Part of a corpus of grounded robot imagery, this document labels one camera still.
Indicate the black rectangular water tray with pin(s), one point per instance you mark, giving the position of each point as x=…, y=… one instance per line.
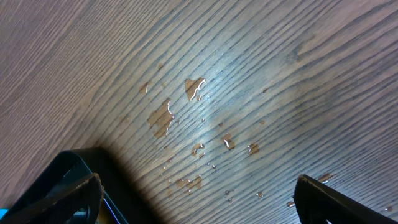
x=120, y=196

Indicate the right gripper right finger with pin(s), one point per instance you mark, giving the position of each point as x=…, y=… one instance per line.
x=317, y=203

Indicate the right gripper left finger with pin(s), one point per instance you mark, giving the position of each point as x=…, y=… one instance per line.
x=79, y=202

